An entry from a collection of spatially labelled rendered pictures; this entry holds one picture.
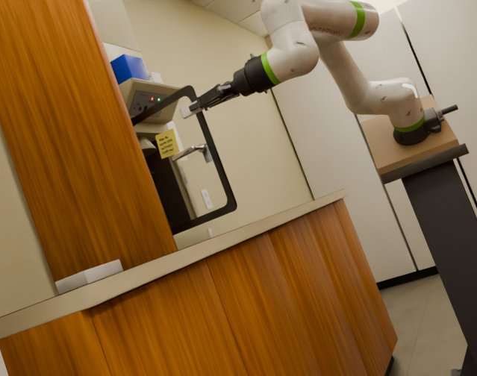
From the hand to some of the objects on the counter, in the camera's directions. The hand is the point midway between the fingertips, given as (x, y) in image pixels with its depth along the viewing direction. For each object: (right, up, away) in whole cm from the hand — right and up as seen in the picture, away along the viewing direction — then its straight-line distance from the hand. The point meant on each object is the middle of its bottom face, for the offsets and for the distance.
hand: (191, 109), depth 149 cm
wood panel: (-26, -50, +16) cm, 59 cm away
